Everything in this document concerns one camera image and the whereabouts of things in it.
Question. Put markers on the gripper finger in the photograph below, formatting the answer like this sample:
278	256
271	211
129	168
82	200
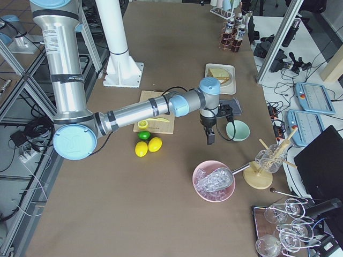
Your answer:
210	135

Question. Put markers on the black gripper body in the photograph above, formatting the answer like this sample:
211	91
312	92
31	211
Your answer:
207	123

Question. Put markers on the bread slice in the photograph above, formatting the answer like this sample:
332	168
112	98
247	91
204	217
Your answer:
218	73

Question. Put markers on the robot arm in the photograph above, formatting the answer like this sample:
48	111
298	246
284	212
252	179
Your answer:
77	129

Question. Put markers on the cream rabbit tray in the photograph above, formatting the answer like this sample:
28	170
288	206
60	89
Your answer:
225	74

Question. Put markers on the wine glass rack tray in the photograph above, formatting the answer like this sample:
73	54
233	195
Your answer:
287	226

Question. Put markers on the grey folded cloth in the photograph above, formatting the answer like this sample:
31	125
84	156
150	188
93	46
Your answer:
234	104

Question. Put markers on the green bowl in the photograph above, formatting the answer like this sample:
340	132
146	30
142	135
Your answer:
237	130

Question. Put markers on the wooden cutting board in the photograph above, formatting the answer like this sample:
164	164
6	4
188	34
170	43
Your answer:
158	127

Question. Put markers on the metal ice scoop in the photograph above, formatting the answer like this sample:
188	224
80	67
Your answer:
222	178

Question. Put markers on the clear ice cubes pile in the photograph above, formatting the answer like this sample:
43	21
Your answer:
203	184

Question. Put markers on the yellow lemon lower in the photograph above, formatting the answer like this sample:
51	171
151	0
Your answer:
155	144

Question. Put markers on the yellow lemon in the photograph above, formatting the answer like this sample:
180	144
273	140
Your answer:
141	149
155	144

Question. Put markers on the wooden stand with round base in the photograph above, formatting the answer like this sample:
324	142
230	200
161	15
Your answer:
255	176

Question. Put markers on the pink bowl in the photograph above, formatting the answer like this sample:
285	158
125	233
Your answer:
204	169

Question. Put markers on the glass mug on stand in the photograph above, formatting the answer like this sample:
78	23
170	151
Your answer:
272	158

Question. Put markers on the tea bottle front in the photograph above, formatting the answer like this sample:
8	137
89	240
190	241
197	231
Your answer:
239	38

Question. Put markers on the tea bottle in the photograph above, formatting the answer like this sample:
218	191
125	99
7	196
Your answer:
238	21
239	38
227	35

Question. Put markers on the green lime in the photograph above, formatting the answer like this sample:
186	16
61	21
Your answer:
144	135

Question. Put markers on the half lemon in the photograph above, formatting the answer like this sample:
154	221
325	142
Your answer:
143	124

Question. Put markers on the yellow lemon upper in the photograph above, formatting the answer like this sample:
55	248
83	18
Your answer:
141	149

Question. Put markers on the tea bottle back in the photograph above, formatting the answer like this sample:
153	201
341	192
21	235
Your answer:
227	35

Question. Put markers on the blue teach pendant near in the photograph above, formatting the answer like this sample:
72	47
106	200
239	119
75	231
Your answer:
309	125

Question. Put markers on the blue teach pendant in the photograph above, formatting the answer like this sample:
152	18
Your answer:
314	97
309	125

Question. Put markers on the blue teach pendant far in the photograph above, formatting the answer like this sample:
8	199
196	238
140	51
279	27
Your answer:
314	97

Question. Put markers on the black monitor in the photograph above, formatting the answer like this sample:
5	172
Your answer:
320	165

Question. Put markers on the copper wire bottle rack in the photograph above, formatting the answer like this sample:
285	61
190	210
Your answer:
230	46

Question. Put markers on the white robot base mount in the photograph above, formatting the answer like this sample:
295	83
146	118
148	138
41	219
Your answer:
122	70

